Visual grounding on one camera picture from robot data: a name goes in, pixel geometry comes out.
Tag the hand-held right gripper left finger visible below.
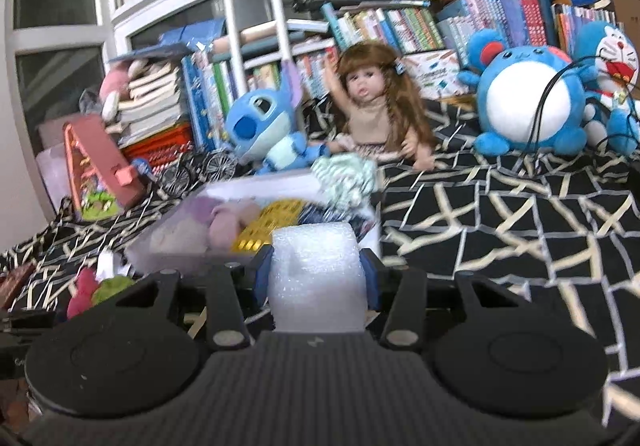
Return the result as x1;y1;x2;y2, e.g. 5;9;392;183
117;245;275;351

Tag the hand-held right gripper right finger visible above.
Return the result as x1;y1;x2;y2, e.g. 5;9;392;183
361;248;507;350

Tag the white bubble wrap block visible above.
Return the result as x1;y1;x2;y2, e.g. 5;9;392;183
267;221;369;333

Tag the white storage box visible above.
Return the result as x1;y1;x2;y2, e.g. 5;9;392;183
124;173;382;277

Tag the yellow plastic grid toy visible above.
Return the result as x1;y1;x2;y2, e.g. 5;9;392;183
234;199;306;255

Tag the purple plush toy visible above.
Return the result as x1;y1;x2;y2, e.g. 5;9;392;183
150;195;261;255

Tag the magenta plush toy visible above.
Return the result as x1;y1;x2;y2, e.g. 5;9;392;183
66;268;101;319

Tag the green white striped cloth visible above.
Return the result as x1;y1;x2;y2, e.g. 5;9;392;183
310;153;379;209

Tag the miniature metal bicycle model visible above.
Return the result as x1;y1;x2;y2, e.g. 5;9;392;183
154;150;239;199

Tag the green plush toy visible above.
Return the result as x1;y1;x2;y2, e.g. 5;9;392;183
91;275;136;307

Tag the black geometric patterned blanket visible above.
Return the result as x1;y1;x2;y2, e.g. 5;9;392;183
0;96;640;428

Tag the blue alien plush toy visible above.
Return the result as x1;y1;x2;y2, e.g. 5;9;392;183
224;60;332;176

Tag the long-haired baby doll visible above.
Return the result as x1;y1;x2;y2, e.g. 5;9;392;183
319;42;439;172

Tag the orange plastic basket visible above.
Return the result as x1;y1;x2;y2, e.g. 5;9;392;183
122;123;196;175

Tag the lilac storage box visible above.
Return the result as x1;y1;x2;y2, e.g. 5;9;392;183
35;120;76;212

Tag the wooden box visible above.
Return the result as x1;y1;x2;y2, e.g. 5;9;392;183
439;95;477;113

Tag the pink toy house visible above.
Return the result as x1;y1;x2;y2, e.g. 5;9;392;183
62;114;144;222

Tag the stack of pale books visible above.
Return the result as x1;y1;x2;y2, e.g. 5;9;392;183
112;60;189;147

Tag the colourful printed craft box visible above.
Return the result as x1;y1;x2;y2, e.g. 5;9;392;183
402;49;469;101

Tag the round blue mouse plush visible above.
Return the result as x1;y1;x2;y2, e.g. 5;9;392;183
457;28;599;157

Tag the brown paper roll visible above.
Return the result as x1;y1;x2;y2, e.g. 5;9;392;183
212;22;282;54

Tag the white pipe rack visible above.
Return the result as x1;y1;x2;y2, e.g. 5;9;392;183
222;0;296;97

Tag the pink plush toy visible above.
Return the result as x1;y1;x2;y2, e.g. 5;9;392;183
97;60;146;122

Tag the blue printed board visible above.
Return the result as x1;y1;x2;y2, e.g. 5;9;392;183
107;47;196;65

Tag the row of colourful books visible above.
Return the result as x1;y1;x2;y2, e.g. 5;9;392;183
179;0;632;157

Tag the black pole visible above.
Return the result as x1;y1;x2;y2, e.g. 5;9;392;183
292;0;432;12

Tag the blue robot cat plush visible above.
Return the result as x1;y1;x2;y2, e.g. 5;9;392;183
570;20;640;157

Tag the brown cardboard box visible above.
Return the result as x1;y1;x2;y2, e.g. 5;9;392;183
612;0;640;27

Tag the black usb cable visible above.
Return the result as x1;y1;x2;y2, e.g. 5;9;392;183
528;58;603;151
540;60;606;153

